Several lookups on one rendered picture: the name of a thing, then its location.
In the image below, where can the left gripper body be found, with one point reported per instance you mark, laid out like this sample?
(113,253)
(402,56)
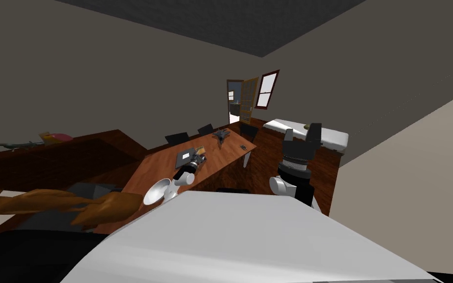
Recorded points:
(197,160)

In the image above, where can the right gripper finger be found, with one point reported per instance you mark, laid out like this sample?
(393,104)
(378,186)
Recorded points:
(314,133)
(288,135)

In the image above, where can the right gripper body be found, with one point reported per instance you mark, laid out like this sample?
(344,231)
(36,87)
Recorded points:
(299,150)

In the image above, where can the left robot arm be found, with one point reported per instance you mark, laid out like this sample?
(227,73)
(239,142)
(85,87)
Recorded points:
(181,180)

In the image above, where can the yellow box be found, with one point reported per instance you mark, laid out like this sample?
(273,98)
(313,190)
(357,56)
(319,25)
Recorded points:
(200,149)

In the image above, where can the white bed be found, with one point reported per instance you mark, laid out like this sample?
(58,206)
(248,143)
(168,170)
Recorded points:
(324,137)

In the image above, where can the grey laptop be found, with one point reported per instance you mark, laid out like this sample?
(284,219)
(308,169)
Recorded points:
(184,158)

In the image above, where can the brown wooden table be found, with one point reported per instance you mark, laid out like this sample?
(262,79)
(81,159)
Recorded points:
(220,159)

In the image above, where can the black chair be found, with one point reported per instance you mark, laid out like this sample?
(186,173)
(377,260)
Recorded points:
(177,138)
(205,129)
(249,131)

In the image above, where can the dark grey model plane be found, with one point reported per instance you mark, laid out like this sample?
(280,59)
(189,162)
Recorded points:
(221,135)

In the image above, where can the red framed window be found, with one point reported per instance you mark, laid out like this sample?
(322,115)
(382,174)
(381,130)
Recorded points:
(267,89)

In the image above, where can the wooden door with panes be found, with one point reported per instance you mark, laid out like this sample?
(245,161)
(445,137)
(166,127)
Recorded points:
(249,100)

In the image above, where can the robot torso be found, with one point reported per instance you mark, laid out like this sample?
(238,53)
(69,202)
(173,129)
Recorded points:
(234,239)

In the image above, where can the brown plant leaves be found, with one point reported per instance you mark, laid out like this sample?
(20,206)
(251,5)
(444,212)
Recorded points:
(104,206)

